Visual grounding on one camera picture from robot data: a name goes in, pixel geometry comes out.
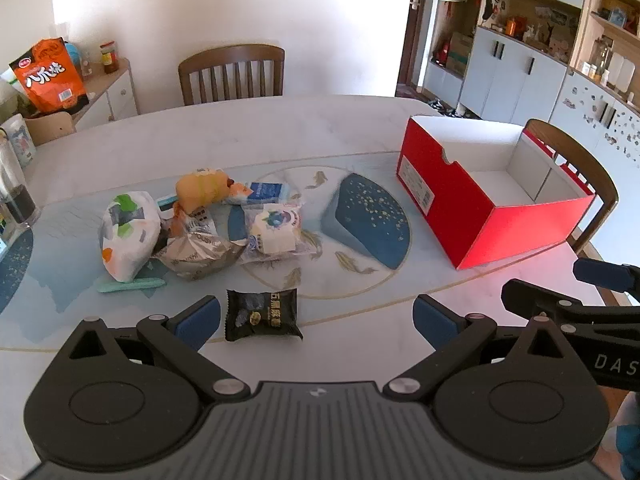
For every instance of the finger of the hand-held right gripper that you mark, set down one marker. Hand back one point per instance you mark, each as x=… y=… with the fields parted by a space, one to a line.
x=530 y=300
x=597 y=272

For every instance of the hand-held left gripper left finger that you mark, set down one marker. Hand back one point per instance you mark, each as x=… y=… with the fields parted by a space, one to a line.
x=197 y=322

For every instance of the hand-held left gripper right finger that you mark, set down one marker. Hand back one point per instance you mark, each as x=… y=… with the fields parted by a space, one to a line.
x=435 y=322

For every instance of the black snack packet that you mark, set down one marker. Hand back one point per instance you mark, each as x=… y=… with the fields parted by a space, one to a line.
x=260 y=315

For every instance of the silver foil snack packet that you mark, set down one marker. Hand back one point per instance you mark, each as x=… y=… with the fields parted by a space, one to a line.
x=195 y=257

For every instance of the white green patterned snack bag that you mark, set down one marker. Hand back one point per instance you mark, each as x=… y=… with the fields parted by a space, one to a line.
x=127 y=240

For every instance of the red cardboard box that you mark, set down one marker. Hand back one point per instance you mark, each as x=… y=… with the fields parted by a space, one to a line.
x=450 y=210

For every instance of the clear packet with white cake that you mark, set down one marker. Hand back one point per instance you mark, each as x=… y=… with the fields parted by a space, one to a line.
x=275 y=230

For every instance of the orange bread packet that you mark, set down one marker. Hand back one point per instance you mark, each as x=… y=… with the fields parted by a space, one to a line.
x=200 y=187

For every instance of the small orange white packet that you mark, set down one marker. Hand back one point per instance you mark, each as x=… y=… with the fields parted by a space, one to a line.
x=240 y=191

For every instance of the blue white tissue packet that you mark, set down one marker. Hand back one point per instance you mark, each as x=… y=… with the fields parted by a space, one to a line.
x=267 y=192

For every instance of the mint green stick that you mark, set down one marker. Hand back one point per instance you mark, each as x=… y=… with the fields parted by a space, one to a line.
x=130 y=285

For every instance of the wooden round-back chair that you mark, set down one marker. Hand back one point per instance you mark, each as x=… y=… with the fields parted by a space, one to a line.
x=595 y=170

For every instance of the white packet with teal picture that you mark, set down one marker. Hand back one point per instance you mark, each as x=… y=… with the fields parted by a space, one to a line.
x=165 y=203

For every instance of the dark blue sneaker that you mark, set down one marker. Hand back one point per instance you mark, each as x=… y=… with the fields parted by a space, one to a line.
x=457 y=111
x=437 y=104

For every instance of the small colourful box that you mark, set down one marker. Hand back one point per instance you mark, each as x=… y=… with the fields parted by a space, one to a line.
x=6 y=230

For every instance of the glass jar with dark contents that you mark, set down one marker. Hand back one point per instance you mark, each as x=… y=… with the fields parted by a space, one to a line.
x=20 y=205

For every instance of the white sideboard cabinet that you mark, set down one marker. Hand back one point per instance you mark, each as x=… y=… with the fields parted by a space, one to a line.
x=117 y=100

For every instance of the plain cardboard box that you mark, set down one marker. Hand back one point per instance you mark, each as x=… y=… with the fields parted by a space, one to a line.
x=50 y=130

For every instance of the cardboard box with green print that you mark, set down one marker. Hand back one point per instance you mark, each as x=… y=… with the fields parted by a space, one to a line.
x=460 y=52

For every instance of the red toy figure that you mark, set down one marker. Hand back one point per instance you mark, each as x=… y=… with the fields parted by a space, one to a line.
x=440 y=54

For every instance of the wooden slat-back chair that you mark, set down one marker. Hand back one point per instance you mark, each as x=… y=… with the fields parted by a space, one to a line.
x=230 y=55

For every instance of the red lid jar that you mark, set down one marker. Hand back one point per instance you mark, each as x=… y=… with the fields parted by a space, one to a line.
x=109 y=60

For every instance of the large orange snack bag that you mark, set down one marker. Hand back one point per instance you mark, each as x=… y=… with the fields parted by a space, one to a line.
x=47 y=80

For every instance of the dark brown door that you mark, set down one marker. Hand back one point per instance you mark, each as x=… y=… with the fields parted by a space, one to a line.
x=417 y=35

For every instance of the blue globe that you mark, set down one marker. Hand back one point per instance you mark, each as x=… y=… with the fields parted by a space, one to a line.
x=73 y=55

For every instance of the white wooden wall cabinet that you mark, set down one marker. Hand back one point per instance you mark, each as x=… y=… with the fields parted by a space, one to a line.
x=505 y=75

